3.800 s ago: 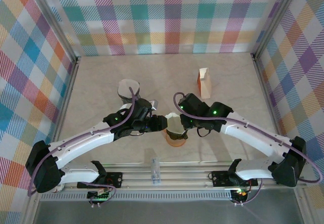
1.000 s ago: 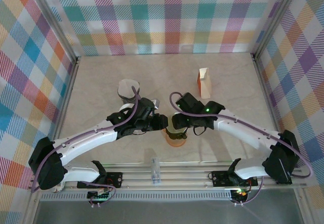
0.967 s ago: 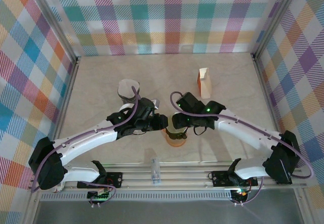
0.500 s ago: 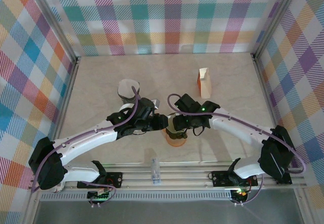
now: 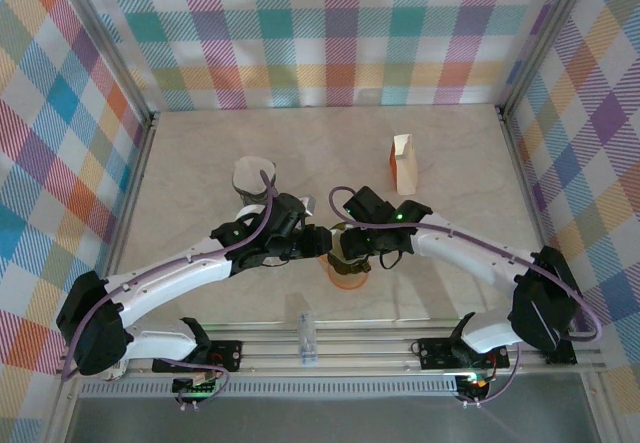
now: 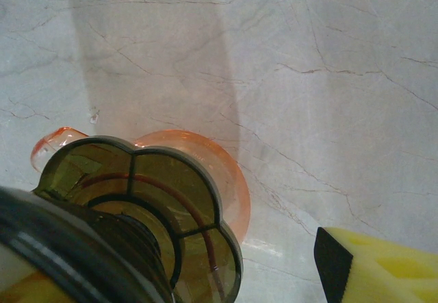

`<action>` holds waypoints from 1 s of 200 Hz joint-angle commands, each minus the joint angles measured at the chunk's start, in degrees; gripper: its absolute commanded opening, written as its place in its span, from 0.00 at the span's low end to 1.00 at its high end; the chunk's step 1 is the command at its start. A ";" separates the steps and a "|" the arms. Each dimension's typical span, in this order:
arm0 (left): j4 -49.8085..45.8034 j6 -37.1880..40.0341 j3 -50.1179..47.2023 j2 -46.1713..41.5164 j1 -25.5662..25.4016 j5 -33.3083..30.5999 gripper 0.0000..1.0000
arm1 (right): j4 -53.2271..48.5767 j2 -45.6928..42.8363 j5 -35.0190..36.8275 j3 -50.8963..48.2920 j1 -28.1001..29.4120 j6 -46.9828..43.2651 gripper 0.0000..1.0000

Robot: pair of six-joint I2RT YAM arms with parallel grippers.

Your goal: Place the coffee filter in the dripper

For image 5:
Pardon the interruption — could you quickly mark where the dark green plastic dripper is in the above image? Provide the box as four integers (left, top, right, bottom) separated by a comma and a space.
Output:
327, 222, 374, 276

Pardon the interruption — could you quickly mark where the orange transparent plastic server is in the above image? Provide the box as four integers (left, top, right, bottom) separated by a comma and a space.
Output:
319, 255, 371, 292

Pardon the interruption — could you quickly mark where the orange box of paper filters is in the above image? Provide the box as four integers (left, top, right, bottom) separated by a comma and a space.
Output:
387, 132, 420, 197

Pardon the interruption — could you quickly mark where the aluminium side rail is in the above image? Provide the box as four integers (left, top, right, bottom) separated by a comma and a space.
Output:
497, 105, 579, 334
84, 110, 161, 337

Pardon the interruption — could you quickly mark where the small clear plastic bottle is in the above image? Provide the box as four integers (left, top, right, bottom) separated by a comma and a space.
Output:
298, 312, 321, 367

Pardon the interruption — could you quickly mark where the electronics board with green light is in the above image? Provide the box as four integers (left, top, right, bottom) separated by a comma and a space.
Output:
172, 370, 221, 397
457, 371, 490, 400

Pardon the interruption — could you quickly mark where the aluminium frame post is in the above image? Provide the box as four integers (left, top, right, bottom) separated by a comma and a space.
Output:
497, 0, 601, 114
49, 0, 157, 122

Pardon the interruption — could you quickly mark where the aluminium frame rail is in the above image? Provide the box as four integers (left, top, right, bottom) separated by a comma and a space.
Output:
62, 323, 609, 379

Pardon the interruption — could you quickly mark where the grey glass pitcher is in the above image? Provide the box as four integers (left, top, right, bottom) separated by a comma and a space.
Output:
232, 155, 278, 197

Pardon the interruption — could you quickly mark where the grey slotted cable duct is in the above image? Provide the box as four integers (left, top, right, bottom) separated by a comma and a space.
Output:
79, 375, 461, 400

